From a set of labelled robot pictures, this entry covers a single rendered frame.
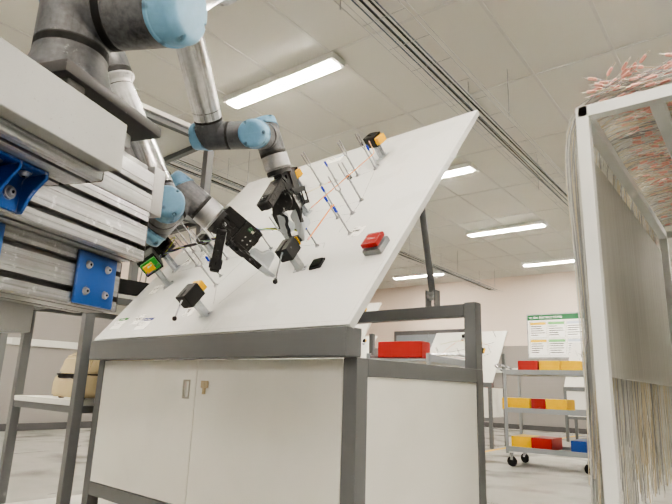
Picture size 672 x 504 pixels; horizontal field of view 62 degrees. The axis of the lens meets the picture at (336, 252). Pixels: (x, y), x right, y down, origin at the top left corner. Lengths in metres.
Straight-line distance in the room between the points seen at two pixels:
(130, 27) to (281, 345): 0.76
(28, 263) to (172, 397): 0.95
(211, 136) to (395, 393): 0.81
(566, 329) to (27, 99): 12.31
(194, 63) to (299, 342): 0.72
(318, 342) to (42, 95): 0.79
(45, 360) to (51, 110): 8.70
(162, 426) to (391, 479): 0.75
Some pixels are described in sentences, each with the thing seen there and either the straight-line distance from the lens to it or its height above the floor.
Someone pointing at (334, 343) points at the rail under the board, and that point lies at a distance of 1.24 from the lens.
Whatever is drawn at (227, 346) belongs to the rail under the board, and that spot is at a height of 0.83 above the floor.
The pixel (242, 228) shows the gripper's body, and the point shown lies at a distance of 1.43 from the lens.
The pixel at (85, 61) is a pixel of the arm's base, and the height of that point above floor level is 1.22.
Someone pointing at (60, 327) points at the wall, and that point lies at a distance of 9.46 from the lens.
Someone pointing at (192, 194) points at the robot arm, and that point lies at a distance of 1.43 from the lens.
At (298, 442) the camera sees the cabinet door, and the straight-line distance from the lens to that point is 1.37.
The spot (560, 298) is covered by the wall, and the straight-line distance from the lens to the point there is 12.83.
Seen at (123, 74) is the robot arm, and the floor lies 1.40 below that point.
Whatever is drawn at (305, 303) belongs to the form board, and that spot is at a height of 0.94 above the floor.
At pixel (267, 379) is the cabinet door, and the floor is 0.75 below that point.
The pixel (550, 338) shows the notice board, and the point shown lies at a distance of 12.77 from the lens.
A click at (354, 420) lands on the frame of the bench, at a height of 0.67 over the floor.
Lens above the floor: 0.73
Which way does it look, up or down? 14 degrees up
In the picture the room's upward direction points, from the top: 2 degrees clockwise
